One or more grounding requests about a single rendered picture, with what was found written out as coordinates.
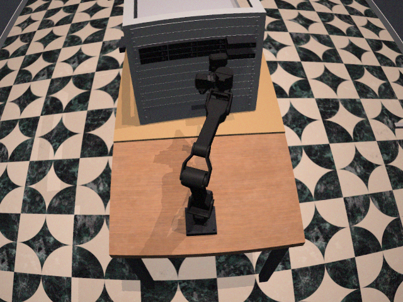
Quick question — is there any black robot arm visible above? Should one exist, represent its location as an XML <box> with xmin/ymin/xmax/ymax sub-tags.
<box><xmin>179</xmin><ymin>67</ymin><xmax>234</xmax><ymax>226</ymax></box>

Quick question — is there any light wooden board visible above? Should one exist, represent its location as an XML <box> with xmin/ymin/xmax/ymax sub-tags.
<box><xmin>113</xmin><ymin>50</ymin><xmax>285</xmax><ymax>143</ymax></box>

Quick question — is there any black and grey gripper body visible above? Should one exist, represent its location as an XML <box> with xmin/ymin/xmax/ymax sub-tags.
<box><xmin>209</xmin><ymin>53</ymin><xmax>228</xmax><ymax>89</ymax></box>

